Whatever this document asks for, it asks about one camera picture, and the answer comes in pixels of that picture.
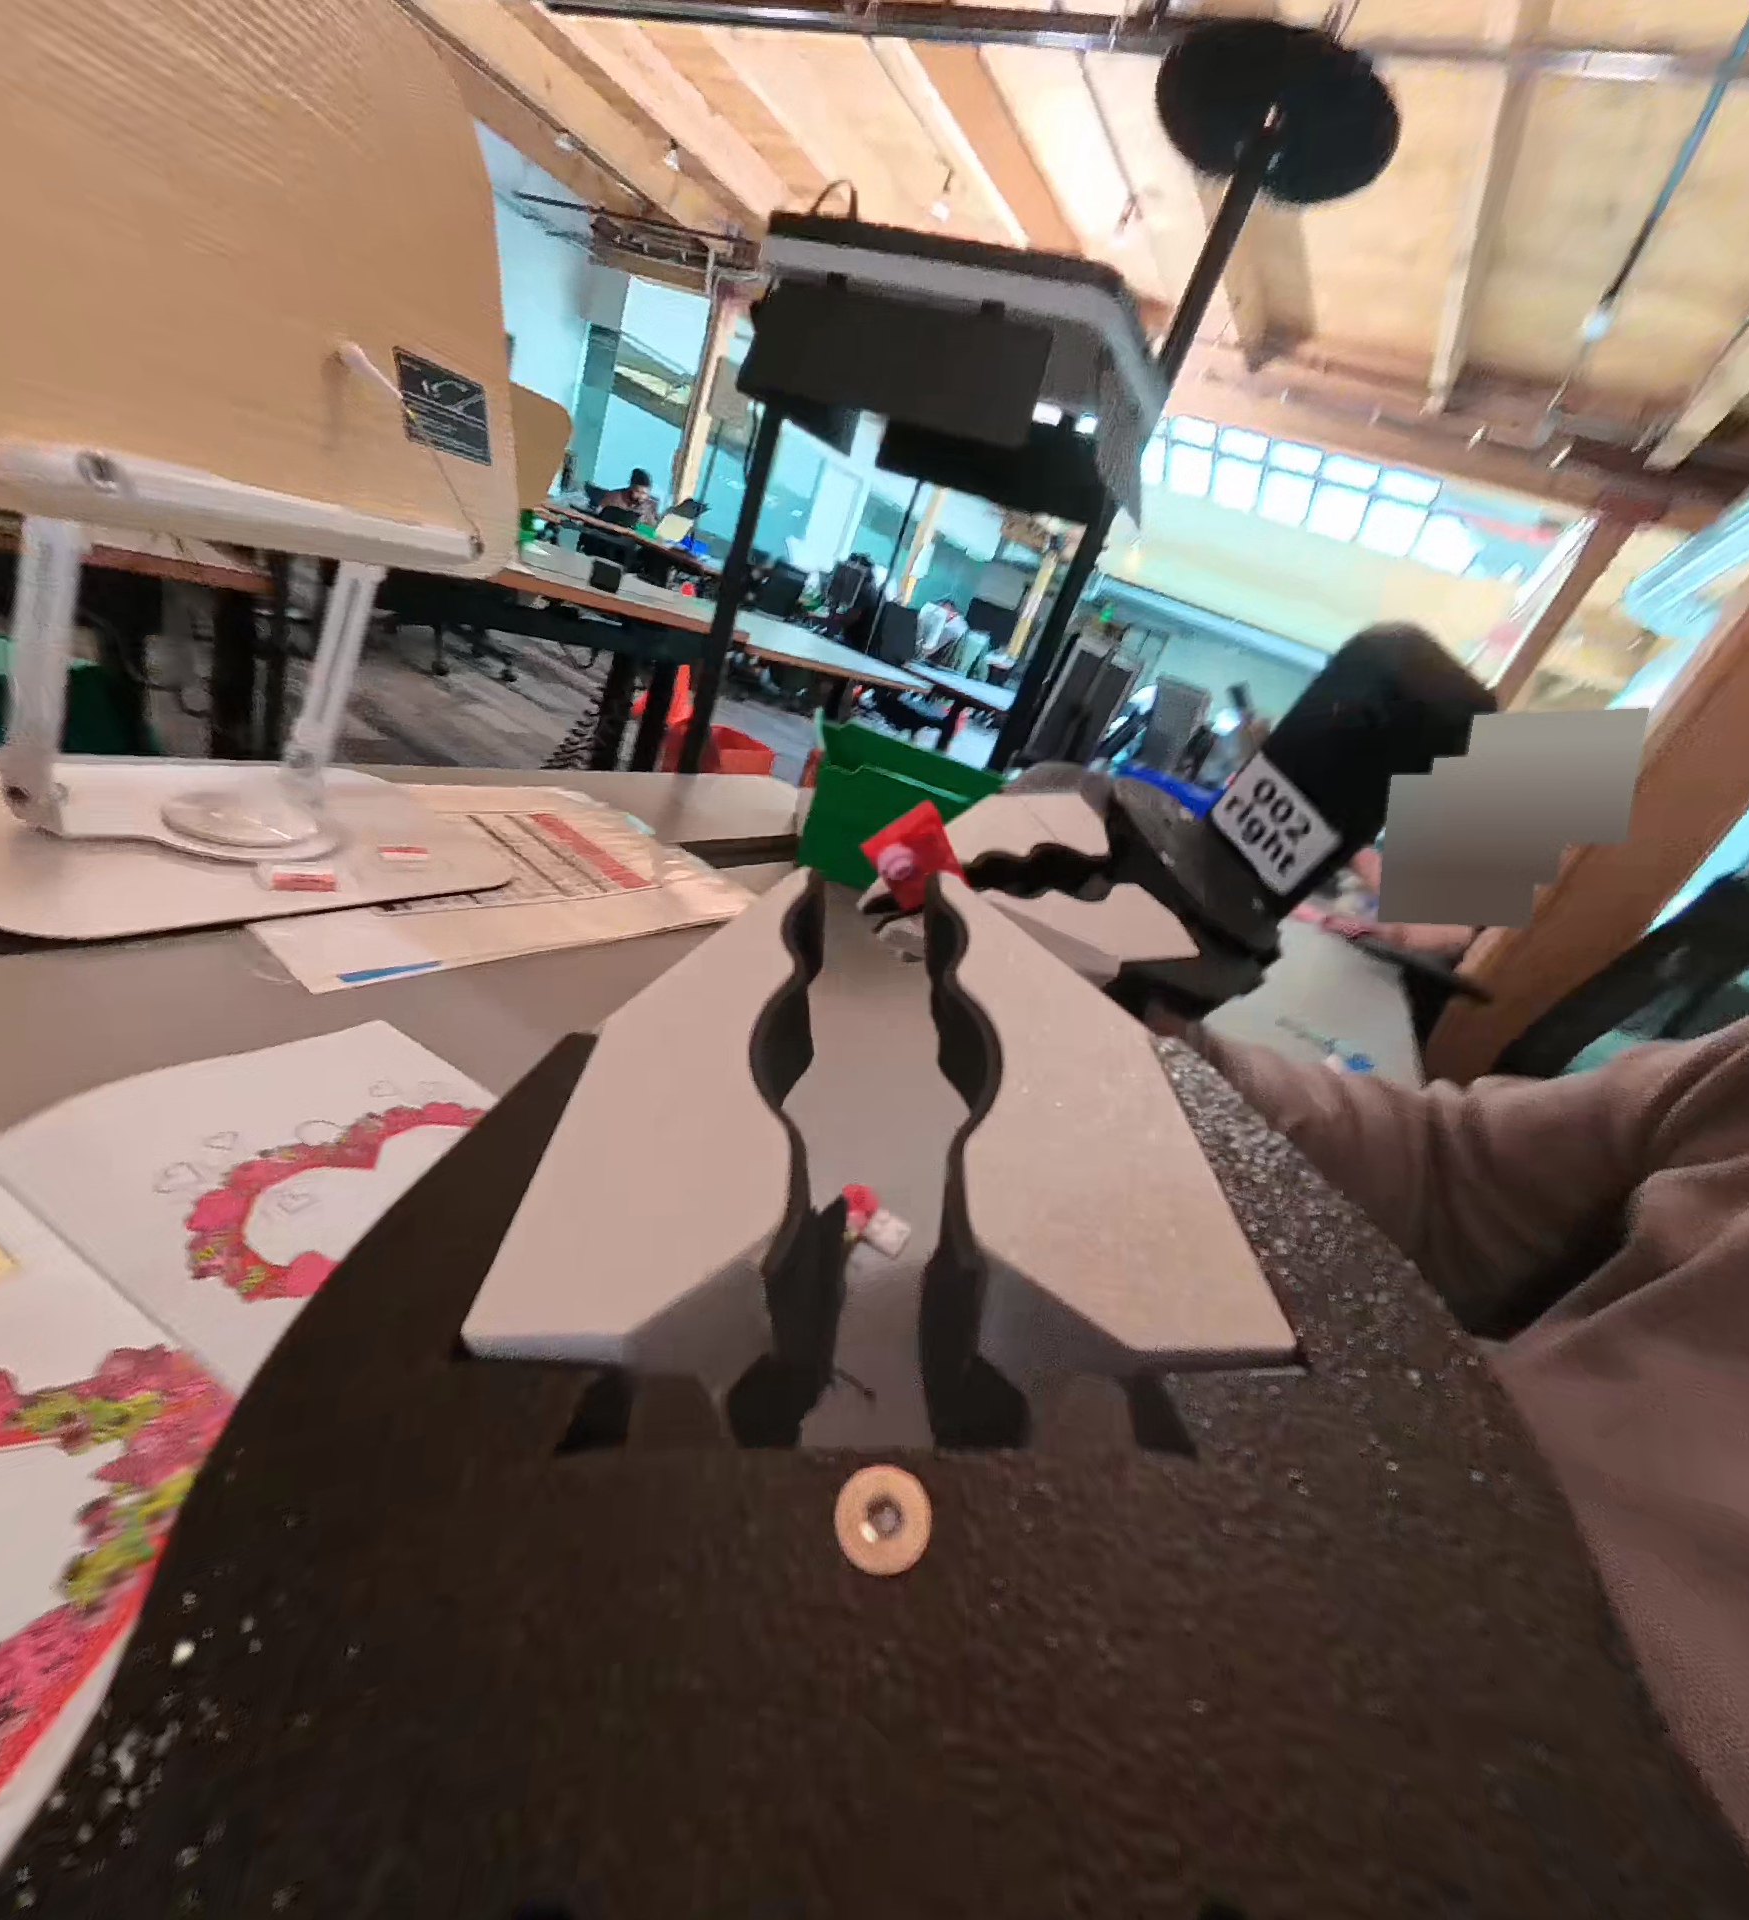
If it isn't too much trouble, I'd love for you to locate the lego instruction booklet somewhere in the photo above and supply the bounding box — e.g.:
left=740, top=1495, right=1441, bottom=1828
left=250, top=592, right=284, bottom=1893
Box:
left=0, top=1018, right=504, bottom=1907

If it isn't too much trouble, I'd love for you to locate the long office table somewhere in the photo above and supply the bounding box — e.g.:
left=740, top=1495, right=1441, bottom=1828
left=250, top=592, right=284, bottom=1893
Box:
left=492, top=561, right=746, bottom=710

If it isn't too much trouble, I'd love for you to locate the wooden edge desk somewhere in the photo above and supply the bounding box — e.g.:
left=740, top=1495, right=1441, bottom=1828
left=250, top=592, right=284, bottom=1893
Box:
left=0, top=503, right=277, bottom=600

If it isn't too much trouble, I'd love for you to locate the black overhead stand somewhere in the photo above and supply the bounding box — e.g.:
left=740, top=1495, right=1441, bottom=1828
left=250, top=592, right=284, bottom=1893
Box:
left=677, top=10, right=1402, bottom=778

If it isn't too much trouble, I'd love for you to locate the clear plastic bag with papers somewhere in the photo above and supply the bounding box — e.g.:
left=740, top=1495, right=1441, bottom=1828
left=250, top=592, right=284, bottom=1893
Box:
left=249, top=802, right=758, bottom=994

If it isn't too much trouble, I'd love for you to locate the red floor bin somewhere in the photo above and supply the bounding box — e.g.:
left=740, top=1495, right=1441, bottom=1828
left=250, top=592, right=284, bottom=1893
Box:
left=655, top=667, right=777, bottom=774

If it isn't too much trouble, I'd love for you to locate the wood-grain head white desk lamp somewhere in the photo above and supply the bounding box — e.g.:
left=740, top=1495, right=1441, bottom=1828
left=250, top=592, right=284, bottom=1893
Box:
left=0, top=0, right=577, bottom=937

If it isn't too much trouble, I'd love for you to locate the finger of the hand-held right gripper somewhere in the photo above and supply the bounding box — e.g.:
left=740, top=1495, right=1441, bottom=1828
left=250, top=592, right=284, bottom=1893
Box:
left=946, top=785, right=1123, bottom=904
left=1016, top=886, right=1206, bottom=994

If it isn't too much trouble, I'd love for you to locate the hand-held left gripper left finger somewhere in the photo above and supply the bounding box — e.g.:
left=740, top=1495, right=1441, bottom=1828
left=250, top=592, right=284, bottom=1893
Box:
left=457, top=866, right=847, bottom=1410

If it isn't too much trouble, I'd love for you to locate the green plastic bin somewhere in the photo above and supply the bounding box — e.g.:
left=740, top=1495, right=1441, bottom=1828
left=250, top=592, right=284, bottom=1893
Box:
left=797, top=717, right=1009, bottom=894

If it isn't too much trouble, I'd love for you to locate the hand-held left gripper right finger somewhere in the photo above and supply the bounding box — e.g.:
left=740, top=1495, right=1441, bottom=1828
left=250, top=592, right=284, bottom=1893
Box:
left=919, top=875, right=1297, bottom=1449

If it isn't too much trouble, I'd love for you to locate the grey office table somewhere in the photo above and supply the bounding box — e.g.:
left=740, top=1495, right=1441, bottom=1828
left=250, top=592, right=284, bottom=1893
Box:
left=737, top=610, right=931, bottom=710

